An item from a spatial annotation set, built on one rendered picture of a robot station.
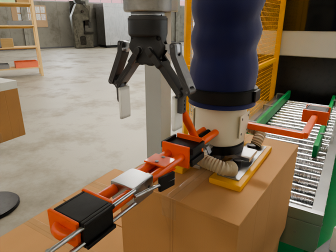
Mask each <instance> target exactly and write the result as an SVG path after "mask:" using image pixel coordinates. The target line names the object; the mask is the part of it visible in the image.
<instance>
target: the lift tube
mask: <svg viewBox="0 0 336 252"><path fill-rule="evenodd" d="M265 2H266V0H192V2H191V12H192V16H193V20H194V27H193V30H192V33H191V47H192V50H193V57H192V61H191V64H190V70H189V73H190V75H191V78H192V81H193V83H194V86H195V88H196V89H198V90H203V91H209V92H229V93H231V92H244V91H249V90H252V89H254V88H255V85H256V82H257V78H258V72H259V61H258V54H257V45H258V43H259V41H260V39H261V36H262V32H263V26H262V21H261V17H260V15H261V12H262V9H263V7H264V4H265ZM188 102H189V103H190V104H191V105H193V106H195V107H198V108H202V109H207V110H214V111H241V110H246V109H250V108H252V107H254V106H255V105H256V103H254V102H253V103H250V104H246V105H238V106H218V105H209V104H203V103H199V102H195V101H193V100H191V99H188Z"/></svg>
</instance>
